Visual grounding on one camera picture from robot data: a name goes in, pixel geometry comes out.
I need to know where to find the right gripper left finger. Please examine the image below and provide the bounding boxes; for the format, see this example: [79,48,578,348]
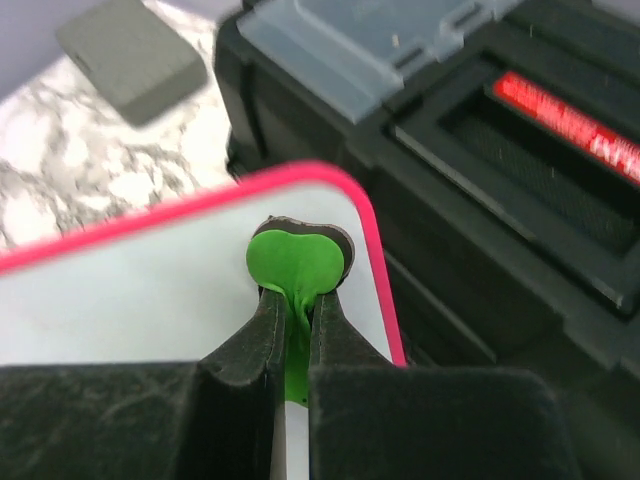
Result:
[1,290,287,479]

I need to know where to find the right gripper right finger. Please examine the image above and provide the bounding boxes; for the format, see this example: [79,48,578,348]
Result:
[309,292,580,480]

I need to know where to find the pink framed whiteboard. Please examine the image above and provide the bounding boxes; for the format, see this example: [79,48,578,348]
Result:
[0,159,409,480]

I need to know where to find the green whiteboard eraser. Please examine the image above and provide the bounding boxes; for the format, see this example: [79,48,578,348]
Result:
[246,216,354,406]

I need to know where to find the black plastic toolbox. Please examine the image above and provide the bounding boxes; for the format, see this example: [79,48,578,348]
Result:
[214,1,639,479]

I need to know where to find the grey plastic case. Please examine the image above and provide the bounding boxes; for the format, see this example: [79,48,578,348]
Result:
[56,1,208,126]

